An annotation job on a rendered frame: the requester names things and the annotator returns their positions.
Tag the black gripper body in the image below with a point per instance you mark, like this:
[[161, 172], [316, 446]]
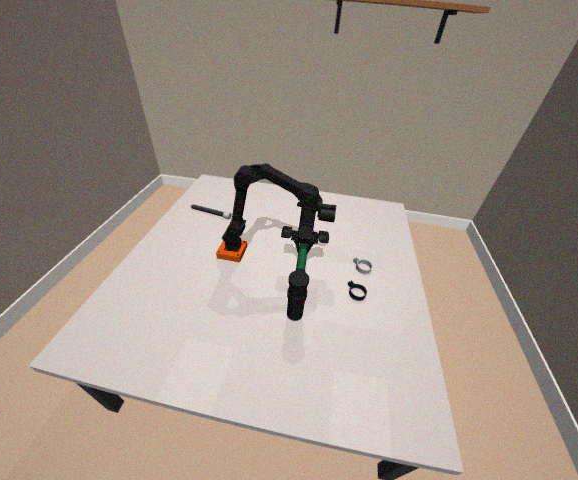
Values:
[[287, 232]]

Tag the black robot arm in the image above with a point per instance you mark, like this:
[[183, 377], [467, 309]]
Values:
[[307, 194]]

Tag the green pipe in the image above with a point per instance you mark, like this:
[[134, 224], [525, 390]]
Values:
[[302, 255]]

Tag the grey metal clamp band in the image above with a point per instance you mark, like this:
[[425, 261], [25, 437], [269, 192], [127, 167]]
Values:
[[363, 261]]

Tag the black ring clamp with two tabs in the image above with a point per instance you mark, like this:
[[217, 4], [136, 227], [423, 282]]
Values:
[[352, 285]]

